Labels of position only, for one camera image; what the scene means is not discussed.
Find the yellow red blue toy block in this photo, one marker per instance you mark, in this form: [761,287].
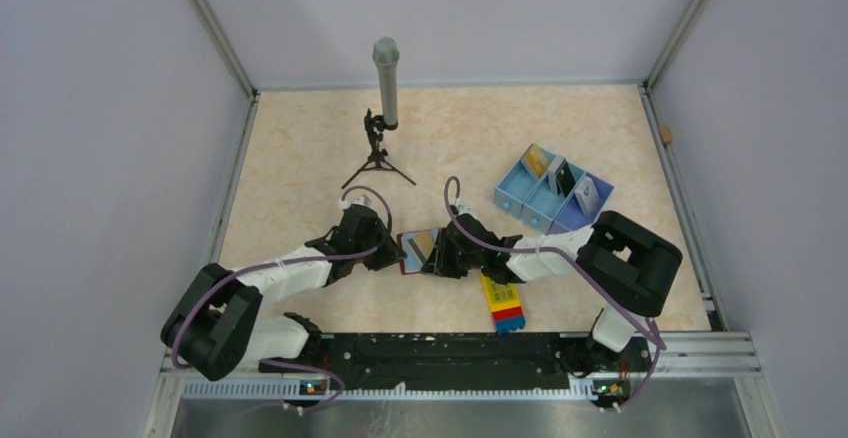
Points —
[504,304]

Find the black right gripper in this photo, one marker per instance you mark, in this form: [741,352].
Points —
[438,262]

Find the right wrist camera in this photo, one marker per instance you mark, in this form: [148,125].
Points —
[457,210]

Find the black tripod stand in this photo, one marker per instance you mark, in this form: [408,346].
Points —
[377,160]

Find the blue three-slot card box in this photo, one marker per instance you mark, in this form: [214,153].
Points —
[537,203]

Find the grey microphone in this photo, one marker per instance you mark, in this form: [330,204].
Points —
[386,57]

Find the red leather card holder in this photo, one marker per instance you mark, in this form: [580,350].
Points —
[410,265]

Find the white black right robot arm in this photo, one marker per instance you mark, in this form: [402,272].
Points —
[629,266]

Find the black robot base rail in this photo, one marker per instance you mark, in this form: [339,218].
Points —
[524,361]

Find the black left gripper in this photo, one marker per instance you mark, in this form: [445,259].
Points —
[391,253]

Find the gold credit card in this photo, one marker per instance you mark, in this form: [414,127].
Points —
[422,244]
[536,161]

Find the small tan object on rail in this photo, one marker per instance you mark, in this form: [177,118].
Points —
[666,136]

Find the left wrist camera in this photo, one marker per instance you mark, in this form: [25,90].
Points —
[362,200]

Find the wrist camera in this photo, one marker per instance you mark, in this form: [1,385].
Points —
[362,200]
[457,210]

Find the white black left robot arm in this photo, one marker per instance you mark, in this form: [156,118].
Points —
[215,326]

